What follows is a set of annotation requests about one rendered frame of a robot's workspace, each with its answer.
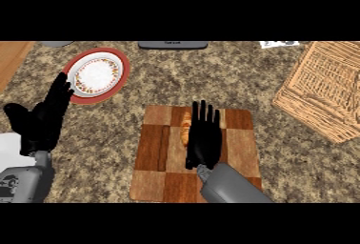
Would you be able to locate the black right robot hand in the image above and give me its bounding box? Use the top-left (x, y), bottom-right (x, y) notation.
top-left (185, 99), bottom-right (225, 171)

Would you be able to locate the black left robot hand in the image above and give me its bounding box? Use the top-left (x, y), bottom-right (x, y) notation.
top-left (3, 71), bottom-right (76, 157)

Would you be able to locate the golden brown croissant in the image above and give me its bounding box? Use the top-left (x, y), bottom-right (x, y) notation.
top-left (179, 111), bottom-right (195, 149)

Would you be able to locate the checkered wooden cutting board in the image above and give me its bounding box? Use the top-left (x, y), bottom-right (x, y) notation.
top-left (129, 105), bottom-right (265, 204)

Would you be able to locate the wicker basket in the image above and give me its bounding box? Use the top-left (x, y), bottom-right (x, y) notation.
top-left (272, 40), bottom-right (360, 145)

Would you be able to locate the white flat object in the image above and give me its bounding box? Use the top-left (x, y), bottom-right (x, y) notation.
top-left (0, 132), bottom-right (37, 174)

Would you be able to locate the white floral plate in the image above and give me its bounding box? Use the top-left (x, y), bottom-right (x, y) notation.
top-left (68, 51), bottom-right (126, 98)

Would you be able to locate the brown wooden panel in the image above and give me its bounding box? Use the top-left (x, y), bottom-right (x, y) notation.
top-left (0, 40), bottom-right (37, 93)

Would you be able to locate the red round placemat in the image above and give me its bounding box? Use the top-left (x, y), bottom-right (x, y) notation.
top-left (62, 47), bottom-right (133, 106)

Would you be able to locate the grey rounded object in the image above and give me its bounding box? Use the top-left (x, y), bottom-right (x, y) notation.
top-left (39, 40), bottom-right (76, 48)

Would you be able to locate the dark grey flat appliance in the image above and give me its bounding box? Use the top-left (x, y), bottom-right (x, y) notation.
top-left (136, 40), bottom-right (210, 51)

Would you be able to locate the white patterned paper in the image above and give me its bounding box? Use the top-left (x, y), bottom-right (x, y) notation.
top-left (259, 40), bottom-right (301, 50)

